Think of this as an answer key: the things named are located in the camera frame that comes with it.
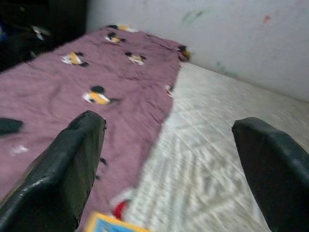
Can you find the beige quilted mattress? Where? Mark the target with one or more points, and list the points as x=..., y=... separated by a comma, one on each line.
x=205, y=145

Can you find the pink mouse print bedsheet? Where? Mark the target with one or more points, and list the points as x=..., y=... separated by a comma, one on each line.
x=132, y=79

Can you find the colourful children's book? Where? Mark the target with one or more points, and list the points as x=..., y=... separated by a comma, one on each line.
x=108, y=224

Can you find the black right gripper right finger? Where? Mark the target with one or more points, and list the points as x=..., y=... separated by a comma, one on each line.
x=280, y=183

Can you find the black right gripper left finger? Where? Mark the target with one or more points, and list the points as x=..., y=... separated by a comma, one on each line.
x=48, y=188

